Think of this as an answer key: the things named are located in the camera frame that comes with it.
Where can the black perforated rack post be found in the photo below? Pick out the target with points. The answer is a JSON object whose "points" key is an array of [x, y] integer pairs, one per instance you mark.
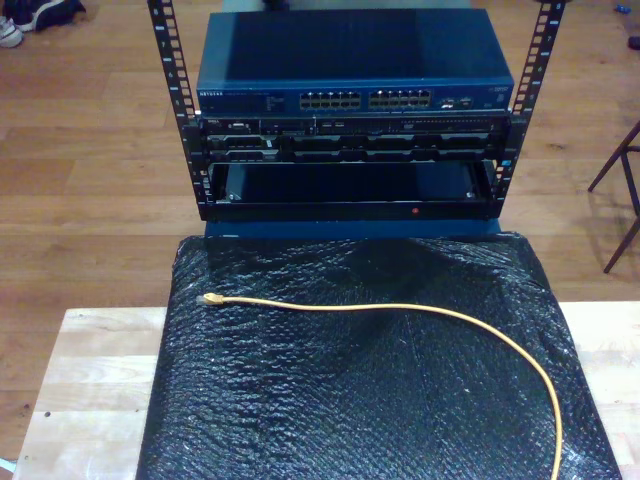
{"points": [[548, 50], [165, 50]]}

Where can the black rack server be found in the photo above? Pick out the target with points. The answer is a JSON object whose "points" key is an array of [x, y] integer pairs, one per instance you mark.
{"points": [[350, 142]]}

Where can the blue network switch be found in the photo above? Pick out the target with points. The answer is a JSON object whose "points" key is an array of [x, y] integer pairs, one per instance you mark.
{"points": [[350, 50]]}

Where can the black bubble wrap mat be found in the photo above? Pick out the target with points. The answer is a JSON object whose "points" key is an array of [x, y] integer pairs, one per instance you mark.
{"points": [[350, 400]]}

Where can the white sneaker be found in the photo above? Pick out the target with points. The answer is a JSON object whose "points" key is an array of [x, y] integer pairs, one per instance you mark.
{"points": [[9, 32]]}

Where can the brown wooden chair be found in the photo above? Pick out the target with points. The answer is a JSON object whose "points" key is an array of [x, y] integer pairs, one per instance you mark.
{"points": [[608, 166]]}

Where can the dark sneaker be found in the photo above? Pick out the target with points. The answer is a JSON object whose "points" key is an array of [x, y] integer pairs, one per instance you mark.
{"points": [[50, 15]]}

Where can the small blue floor object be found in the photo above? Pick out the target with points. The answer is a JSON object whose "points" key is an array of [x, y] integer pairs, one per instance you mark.
{"points": [[621, 8]]}

